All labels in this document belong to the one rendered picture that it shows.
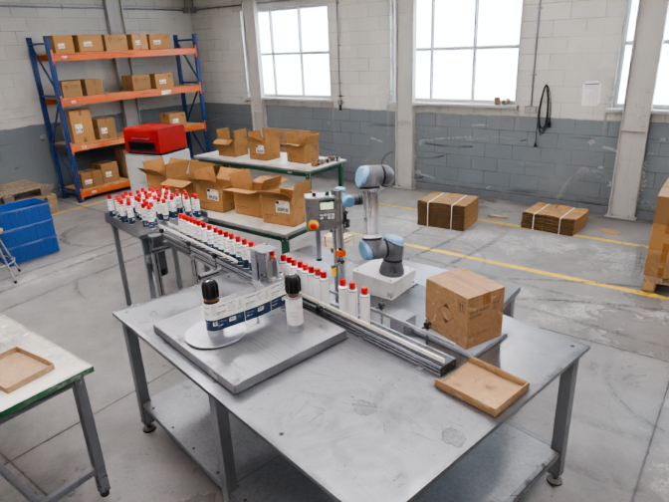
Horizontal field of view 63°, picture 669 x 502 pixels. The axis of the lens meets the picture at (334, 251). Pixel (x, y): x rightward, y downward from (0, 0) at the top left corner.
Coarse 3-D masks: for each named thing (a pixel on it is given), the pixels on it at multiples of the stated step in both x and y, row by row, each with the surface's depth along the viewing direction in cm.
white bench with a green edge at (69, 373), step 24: (0, 336) 299; (24, 336) 298; (48, 360) 274; (72, 360) 273; (48, 384) 253; (72, 384) 265; (0, 408) 237; (24, 408) 248; (96, 432) 280; (96, 456) 283; (72, 480) 278; (96, 480) 290
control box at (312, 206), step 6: (324, 192) 297; (330, 192) 296; (306, 198) 288; (312, 198) 288; (318, 198) 288; (324, 198) 288; (330, 198) 289; (306, 204) 289; (312, 204) 288; (318, 204) 289; (306, 210) 290; (312, 210) 290; (318, 210) 290; (324, 210) 290; (330, 210) 291; (306, 216) 292; (312, 216) 291; (318, 216) 291; (306, 222) 297; (312, 222) 292; (318, 222) 292; (324, 222) 293; (330, 222) 293; (336, 222) 294; (318, 228) 294; (324, 228) 294; (330, 228) 294; (336, 228) 295
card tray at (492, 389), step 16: (464, 368) 247; (480, 368) 246; (496, 368) 240; (448, 384) 229; (464, 384) 235; (480, 384) 234; (496, 384) 234; (512, 384) 233; (528, 384) 229; (464, 400) 224; (480, 400) 218; (496, 400) 223; (512, 400) 222
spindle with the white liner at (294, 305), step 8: (288, 280) 265; (296, 280) 265; (288, 288) 267; (296, 288) 266; (288, 296) 271; (296, 296) 269; (288, 304) 270; (296, 304) 269; (288, 312) 271; (296, 312) 270; (288, 320) 273; (296, 320) 272; (288, 328) 276; (296, 328) 274; (304, 328) 277
